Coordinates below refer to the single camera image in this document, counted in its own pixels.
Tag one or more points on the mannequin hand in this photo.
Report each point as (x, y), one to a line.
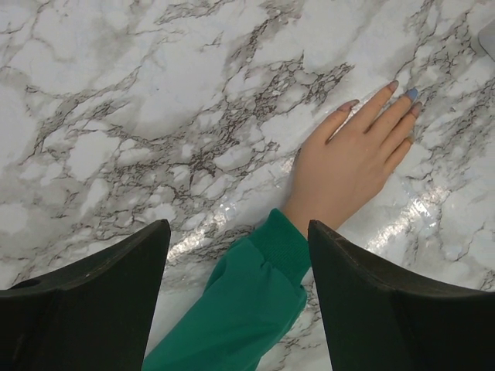
(348, 158)

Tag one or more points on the green jacket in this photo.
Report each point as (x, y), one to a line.
(252, 299)

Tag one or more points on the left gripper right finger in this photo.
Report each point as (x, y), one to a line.
(379, 316)

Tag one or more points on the white organizer tray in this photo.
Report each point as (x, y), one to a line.
(486, 38)

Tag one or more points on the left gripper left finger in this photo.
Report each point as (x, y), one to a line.
(93, 314)

